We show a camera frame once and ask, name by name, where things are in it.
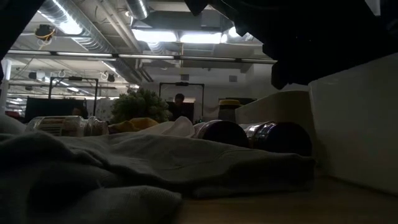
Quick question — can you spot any light grey plastic bin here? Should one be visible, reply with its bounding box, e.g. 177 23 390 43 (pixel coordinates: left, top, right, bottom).
234 90 312 133

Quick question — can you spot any white plastic bin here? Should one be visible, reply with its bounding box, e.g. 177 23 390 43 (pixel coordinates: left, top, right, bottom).
308 52 398 196

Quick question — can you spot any black rig frame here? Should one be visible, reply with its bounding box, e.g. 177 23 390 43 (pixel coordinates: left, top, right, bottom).
49 76 100 108
158 82 205 118

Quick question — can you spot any horizontal light bar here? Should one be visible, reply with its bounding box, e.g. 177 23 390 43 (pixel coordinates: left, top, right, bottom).
6 49 277 65

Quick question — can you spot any person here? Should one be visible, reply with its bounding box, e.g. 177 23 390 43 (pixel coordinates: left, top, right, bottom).
70 105 90 119
169 92 195 122

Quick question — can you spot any silver ventilation duct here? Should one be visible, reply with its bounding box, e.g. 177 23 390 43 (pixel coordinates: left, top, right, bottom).
37 0 153 83

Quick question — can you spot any yellow cloth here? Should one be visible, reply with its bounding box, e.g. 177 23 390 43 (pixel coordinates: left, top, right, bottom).
107 117 160 134

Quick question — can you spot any ceiling light panel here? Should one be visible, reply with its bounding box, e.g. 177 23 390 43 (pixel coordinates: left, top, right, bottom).
132 29 229 44

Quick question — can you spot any black partition screen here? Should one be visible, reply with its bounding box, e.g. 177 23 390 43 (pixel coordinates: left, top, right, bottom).
24 96 86 122

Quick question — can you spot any green succulent plant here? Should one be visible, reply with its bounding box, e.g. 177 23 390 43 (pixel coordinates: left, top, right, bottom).
109 88 172 124

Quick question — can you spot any hanging yellow cable reel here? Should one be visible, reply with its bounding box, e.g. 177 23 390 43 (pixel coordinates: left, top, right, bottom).
34 24 57 43

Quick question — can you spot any clear plastic bottle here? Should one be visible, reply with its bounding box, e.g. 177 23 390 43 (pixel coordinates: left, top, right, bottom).
25 115 109 138

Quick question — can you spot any white cloth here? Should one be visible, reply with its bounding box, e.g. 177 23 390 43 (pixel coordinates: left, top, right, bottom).
139 116 196 138

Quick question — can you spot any orange-label spice jar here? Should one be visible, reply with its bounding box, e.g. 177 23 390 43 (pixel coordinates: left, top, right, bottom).
245 121 313 157

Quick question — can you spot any grey cloth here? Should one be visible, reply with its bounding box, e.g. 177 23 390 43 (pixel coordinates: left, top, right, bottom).
0 114 315 224

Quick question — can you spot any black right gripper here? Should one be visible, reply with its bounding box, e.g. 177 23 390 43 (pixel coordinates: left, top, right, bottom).
262 30 398 90

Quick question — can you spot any yellow-lid chili onion jar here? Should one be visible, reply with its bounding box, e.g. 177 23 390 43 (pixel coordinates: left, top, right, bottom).
217 98 243 123

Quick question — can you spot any purple-label spice jar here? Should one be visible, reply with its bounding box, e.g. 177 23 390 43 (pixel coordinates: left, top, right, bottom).
194 119 249 149

